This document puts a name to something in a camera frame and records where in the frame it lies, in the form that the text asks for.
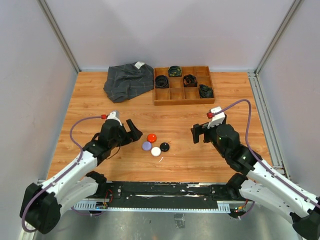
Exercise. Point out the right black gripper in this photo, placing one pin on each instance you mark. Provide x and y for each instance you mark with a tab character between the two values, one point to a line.
199	129

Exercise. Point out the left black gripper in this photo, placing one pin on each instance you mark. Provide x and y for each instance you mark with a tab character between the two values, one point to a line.
134	134

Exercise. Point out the purple earbud case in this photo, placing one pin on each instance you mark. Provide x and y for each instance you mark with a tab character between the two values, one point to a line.
147	146

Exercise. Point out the orange earbud case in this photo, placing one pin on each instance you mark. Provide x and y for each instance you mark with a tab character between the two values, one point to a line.
152	138

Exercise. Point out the white earbud case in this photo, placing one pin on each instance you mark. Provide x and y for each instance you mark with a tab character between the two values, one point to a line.
155	151

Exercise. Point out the black earbud case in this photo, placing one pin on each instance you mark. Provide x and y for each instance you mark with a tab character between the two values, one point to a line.
164	146

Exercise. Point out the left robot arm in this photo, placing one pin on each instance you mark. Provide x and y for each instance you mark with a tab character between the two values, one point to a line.
44	204

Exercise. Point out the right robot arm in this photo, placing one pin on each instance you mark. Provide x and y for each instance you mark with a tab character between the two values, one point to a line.
256	180

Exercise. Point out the dark green rolled tie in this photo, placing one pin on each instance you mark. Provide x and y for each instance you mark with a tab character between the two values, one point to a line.
205	91

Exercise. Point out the wooden compartment tray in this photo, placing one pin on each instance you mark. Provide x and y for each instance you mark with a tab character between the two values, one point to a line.
182	85

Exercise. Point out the brown rolled belt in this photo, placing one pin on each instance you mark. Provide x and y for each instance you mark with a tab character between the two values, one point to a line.
190	81

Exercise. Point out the grey checked cloth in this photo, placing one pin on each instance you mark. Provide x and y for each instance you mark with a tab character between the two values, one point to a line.
127	81

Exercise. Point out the black rolled belt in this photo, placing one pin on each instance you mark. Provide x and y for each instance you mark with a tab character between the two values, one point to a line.
161	82

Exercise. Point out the green patterned rolled tie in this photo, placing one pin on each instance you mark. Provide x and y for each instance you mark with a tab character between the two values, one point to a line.
175	71

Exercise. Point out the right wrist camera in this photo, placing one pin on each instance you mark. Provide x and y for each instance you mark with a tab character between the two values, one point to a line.
216	116

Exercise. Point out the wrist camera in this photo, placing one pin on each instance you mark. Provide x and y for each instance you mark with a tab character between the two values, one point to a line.
216	116
114	115

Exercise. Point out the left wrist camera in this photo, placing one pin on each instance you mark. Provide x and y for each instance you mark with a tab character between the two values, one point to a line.
114	115

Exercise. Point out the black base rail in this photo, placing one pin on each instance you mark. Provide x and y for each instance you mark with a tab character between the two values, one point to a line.
160	195

